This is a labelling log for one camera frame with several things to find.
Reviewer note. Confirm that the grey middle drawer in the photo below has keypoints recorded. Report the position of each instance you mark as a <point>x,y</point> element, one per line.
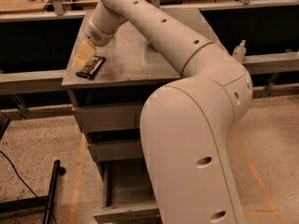
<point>115,151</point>

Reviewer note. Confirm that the grey open bottom drawer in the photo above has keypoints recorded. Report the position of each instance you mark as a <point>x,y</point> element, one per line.
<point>127,194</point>

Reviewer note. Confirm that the grey metal rail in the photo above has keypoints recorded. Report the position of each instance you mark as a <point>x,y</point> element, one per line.
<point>52,80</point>

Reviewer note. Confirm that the grey wooden drawer cabinet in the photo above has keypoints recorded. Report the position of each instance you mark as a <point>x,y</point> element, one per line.
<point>132,71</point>

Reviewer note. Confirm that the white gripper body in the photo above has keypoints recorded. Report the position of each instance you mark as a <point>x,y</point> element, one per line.
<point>98,36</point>

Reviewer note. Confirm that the black metal stand base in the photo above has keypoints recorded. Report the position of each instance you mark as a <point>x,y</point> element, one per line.
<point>47,201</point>

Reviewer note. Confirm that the clear sanitizer pump bottle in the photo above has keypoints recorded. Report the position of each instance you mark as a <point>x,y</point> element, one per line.
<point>240,51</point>

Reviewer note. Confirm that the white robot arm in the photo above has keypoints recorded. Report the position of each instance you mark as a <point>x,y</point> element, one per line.
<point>184,123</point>

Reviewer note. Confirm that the grey top drawer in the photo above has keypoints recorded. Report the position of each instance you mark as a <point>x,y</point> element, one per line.
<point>102,118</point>

